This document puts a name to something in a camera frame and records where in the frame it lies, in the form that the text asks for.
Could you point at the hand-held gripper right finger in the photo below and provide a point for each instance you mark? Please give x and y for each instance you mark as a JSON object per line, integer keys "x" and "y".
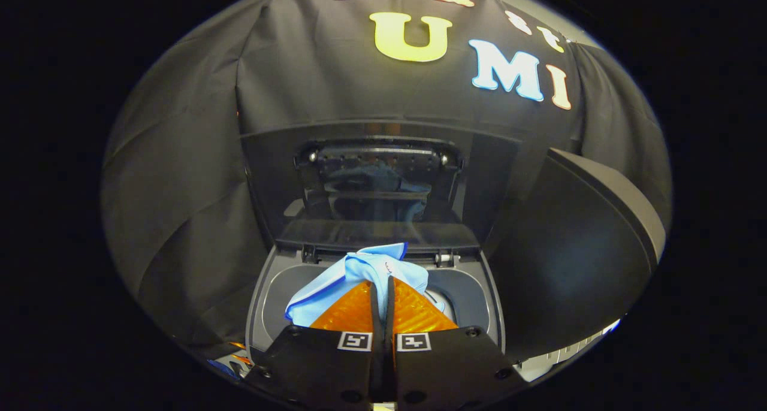
{"x": 449, "y": 363}

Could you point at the light blue polo shirt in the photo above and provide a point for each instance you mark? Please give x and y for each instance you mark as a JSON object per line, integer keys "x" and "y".
{"x": 365, "y": 267}

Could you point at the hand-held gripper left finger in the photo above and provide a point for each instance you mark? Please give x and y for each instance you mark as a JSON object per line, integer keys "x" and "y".
{"x": 323, "y": 363}

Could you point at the beige cabinet with dark frame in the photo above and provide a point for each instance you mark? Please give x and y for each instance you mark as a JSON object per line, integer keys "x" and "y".
{"x": 569, "y": 249}

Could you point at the black backdrop cloth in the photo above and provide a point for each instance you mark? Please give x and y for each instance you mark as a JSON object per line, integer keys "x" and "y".
{"x": 180, "y": 189}

